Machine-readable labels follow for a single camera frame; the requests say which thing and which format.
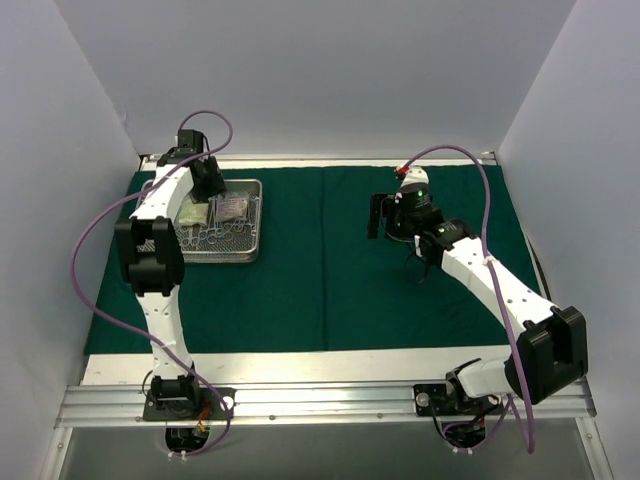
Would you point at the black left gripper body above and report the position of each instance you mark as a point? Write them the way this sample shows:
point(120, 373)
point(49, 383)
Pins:
point(208, 181)

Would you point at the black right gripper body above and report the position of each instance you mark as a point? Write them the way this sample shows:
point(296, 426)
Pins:
point(376, 215)

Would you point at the purple packet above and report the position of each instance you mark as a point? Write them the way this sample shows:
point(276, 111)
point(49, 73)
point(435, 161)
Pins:
point(231, 207)

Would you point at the green packet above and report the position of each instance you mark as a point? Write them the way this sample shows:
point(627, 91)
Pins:
point(192, 213)

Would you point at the steel mesh instrument tray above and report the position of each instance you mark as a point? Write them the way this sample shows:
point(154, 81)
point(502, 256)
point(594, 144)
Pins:
point(235, 250)

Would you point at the steel forceps clamp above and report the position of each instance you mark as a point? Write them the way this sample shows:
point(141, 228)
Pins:
point(193, 238)

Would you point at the steel haemostat clamp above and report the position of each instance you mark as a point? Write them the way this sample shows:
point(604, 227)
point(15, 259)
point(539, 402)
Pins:
point(240, 224)

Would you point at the green surgical drape cloth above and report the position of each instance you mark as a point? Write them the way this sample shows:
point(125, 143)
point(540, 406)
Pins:
point(318, 283)

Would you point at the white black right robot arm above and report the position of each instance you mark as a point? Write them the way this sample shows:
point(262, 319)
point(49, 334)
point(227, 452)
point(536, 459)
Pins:
point(451, 246)

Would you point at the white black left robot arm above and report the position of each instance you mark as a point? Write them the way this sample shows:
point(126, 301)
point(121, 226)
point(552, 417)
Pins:
point(153, 265)

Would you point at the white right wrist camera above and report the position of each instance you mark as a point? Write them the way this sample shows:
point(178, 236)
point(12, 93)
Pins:
point(411, 178)

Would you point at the back aluminium rail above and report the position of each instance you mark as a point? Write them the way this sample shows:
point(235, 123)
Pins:
point(256, 161)

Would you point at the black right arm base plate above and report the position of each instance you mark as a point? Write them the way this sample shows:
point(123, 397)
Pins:
point(443, 399)

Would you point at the aluminium frame rail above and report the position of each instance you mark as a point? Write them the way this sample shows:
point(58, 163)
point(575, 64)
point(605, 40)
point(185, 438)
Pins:
point(113, 406)

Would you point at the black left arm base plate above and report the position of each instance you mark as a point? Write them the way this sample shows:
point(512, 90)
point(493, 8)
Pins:
point(207, 407)

